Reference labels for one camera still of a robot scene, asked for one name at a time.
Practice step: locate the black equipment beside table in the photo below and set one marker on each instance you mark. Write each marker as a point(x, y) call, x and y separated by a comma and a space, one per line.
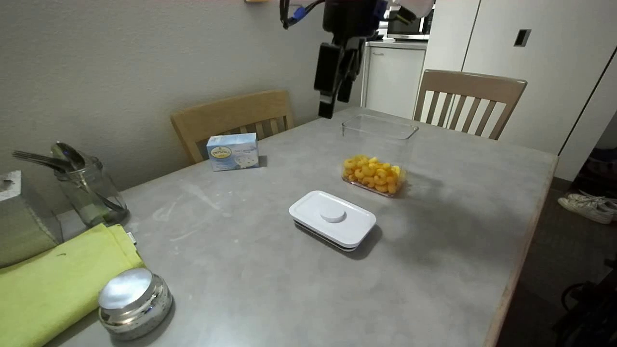
point(595, 314)

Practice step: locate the glass utensil jar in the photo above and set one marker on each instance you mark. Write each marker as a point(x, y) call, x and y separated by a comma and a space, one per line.
point(91, 192)

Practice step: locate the round silver tin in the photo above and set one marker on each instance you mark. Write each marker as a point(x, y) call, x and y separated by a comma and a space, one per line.
point(134, 300)

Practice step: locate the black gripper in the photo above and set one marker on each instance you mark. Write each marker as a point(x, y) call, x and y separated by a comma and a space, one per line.
point(352, 15)

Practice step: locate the grey box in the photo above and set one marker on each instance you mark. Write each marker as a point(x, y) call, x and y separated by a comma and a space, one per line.
point(20, 231)

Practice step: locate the clear plastic storage container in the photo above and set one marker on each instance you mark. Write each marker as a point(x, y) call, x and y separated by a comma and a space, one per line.
point(379, 131)

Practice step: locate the yellow-green cloth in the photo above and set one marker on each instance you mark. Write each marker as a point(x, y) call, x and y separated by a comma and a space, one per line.
point(51, 281)

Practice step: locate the light blue cardboard box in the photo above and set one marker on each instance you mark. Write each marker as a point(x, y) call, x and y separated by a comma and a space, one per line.
point(232, 150)

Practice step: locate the white shoe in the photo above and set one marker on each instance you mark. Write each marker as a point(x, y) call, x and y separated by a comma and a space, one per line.
point(589, 206)

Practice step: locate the black wall switch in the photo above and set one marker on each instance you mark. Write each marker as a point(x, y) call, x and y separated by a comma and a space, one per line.
point(521, 36)

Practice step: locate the microwave oven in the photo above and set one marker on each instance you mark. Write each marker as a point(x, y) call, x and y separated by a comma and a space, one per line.
point(411, 27)

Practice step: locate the white container lid with knob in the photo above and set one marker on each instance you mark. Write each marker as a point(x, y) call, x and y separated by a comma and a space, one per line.
point(332, 217)

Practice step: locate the wooden chair with slatted backrest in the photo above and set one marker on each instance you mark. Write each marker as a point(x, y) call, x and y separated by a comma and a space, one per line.
point(473, 82)

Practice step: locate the wooden chair with low backrest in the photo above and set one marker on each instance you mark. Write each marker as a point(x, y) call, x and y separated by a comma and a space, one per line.
point(224, 115)

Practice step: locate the metal spoon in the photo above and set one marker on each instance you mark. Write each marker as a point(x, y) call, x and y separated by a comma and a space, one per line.
point(68, 154)

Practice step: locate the orange snack pieces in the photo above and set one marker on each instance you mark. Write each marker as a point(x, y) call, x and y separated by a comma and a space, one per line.
point(373, 173)

